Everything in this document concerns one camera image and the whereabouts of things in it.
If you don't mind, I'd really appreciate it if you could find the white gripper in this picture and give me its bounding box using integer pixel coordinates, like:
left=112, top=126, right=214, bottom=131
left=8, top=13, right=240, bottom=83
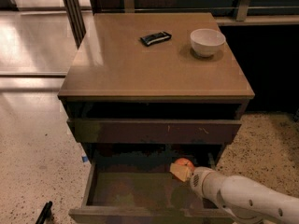
left=170, top=163, right=214, bottom=198

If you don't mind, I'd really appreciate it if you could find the red apple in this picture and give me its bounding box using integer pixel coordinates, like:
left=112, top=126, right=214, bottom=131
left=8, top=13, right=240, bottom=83
left=175, top=158, right=194, bottom=172

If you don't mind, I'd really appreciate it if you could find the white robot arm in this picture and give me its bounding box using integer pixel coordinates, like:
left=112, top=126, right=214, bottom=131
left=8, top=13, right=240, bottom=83
left=170, top=163, right=299, bottom=224

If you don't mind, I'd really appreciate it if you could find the open middle drawer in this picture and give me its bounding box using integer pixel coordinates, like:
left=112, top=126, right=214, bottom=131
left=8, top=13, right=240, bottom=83
left=69, top=155, right=233, bottom=224

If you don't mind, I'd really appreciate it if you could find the brown wooden drawer cabinet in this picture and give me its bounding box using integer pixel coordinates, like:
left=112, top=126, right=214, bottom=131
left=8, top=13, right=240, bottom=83
left=57, top=12, right=255, bottom=224

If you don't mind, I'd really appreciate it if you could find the closed top drawer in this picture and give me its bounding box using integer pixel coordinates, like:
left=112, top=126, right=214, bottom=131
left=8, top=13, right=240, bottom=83
left=67, top=119, right=241, bottom=145

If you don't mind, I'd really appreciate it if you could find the blue tape piece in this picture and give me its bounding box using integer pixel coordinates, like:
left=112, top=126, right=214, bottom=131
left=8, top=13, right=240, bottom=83
left=81, top=156, right=89, bottom=162

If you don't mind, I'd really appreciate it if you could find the white ceramic bowl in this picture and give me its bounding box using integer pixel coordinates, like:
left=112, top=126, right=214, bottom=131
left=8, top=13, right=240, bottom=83
left=190, top=28, right=226, bottom=57

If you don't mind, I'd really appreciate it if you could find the black object on floor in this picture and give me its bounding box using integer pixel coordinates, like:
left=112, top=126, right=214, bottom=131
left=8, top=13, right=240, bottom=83
left=36, top=201, right=52, bottom=224

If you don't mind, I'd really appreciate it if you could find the wooden bench frame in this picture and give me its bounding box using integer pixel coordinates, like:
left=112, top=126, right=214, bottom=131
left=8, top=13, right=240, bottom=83
left=91, top=0, right=299, bottom=25

